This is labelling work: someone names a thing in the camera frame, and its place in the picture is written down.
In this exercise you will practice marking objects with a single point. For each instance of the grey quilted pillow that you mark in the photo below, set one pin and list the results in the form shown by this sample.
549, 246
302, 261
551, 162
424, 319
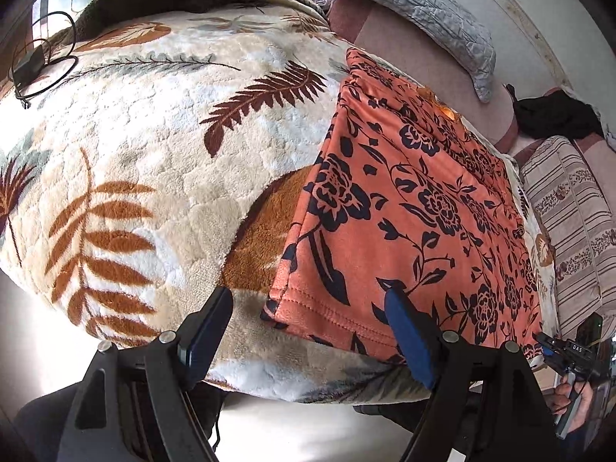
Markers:
457, 31

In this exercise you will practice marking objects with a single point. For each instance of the black cloth item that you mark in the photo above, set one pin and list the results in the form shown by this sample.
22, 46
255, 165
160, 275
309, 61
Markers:
555, 114

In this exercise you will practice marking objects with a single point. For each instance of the orange floral garment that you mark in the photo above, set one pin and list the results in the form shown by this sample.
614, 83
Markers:
403, 197

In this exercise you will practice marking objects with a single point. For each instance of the beige striped pillow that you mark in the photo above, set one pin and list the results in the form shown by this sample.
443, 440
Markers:
580, 225

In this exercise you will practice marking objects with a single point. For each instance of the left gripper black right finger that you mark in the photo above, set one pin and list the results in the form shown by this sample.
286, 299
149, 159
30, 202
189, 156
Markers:
513, 421

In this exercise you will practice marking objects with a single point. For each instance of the cream leaf-print fleece blanket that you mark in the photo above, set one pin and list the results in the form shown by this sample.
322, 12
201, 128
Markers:
168, 159

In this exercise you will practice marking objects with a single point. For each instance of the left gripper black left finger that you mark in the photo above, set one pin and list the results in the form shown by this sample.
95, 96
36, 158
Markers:
133, 404

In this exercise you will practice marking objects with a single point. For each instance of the pink bed sheet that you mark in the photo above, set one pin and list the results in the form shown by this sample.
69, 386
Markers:
587, 62

